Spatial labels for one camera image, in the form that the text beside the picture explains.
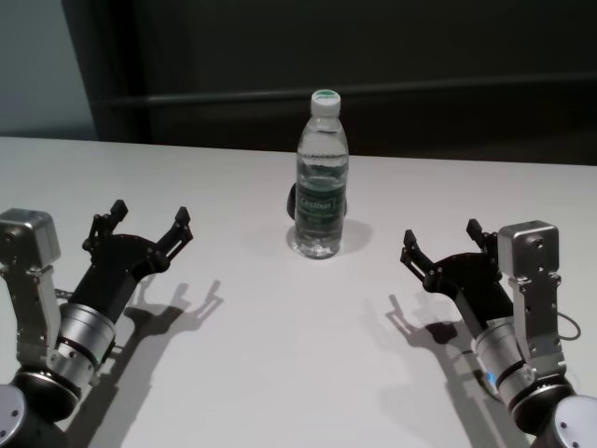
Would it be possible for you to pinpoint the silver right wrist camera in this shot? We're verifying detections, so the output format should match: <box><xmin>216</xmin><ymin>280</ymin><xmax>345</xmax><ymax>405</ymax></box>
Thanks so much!
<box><xmin>495</xmin><ymin>218</ymin><xmax>564</xmax><ymax>375</ymax></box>

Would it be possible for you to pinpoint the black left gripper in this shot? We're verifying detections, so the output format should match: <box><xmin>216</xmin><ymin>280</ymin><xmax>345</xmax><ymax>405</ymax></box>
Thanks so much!
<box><xmin>69</xmin><ymin>198</ymin><xmax>195</xmax><ymax>319</ymax></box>

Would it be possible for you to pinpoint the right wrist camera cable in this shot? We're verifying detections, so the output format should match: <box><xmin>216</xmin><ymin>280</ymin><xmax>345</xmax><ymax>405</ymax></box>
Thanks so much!
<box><xmin>556</xmin><ymin>311</ymin><xmax>583</xmax><ymax>343</ymax></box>

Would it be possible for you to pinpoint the clear water bottle green label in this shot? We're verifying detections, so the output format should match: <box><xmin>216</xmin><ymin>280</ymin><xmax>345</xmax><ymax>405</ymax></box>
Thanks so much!
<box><xmin>293</xmin><ymin>88</ymin><xmax>351</xmax><ymax>259</ymax></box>

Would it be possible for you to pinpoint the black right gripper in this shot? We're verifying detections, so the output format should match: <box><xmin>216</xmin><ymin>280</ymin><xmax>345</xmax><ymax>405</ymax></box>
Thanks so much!
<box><xmin>399</xmin><ymin>217</ymin><xmax>515</xmax><ymax>335</ymax></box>

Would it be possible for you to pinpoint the grey horizontal rail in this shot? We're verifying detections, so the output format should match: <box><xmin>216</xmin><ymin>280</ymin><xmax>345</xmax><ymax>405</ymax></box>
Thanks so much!
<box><xmin>95</xmin><ymin>87</ymin><xmax>597</xmax><ymax>107</ymax></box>

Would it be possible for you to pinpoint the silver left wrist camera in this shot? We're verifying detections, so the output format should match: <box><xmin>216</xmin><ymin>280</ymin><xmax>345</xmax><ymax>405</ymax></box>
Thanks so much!
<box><xmin>0</xmin><ymin>207</ymin><xmax>62</xmax><ymax>371</ymax></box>

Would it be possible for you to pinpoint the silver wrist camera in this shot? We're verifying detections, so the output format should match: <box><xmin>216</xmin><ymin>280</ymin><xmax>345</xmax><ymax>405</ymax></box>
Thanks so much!
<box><xmin>495</xmin><ymin>218</ymin><xmax>564</xmax><ymax>375</ymax></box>
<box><xmin>0</xmin><ymin>207</ymin><xmax>62</xmax><ymax>371</ymax></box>

